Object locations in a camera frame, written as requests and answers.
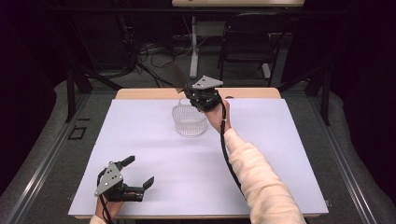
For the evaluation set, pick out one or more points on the white desk leg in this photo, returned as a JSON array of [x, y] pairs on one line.
[[194, 53]]

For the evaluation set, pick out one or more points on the person's right hand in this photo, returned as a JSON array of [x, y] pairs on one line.
[[218, 119]]

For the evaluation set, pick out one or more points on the white plastic basket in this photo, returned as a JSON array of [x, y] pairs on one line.
[[188, 123]]

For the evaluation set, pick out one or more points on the black metal stand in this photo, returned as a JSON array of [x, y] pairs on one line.
[[71, 93], [325, 99]]

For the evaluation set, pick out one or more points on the wooden table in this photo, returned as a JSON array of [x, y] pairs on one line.
[[149, 93]]

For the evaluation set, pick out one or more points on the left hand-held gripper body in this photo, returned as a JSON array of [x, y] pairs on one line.
[[110, 180]]

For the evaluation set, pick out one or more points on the black chair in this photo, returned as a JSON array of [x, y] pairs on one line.
[[249, 46]]

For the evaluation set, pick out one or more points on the light wooden desk top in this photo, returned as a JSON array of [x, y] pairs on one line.
[[236, 2]]

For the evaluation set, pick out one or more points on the dark table grommet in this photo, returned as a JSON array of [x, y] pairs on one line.
[[229, 97]]

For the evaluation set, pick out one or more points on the metal floor rail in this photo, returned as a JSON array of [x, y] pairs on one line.
[[46, 158], [342, 161]]

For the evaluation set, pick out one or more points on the black floor socket frame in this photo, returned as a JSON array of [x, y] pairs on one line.
[[71, 137]]

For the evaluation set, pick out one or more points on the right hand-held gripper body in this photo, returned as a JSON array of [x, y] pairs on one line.
[[207, 93]]

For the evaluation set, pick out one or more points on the person's left hand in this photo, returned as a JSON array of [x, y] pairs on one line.
[[112, 207]]

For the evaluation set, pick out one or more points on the white table sheet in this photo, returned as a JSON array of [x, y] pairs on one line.
[[174, 174]]

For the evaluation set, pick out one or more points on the white desk foot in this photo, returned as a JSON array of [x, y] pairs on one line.
[[265, 71]]

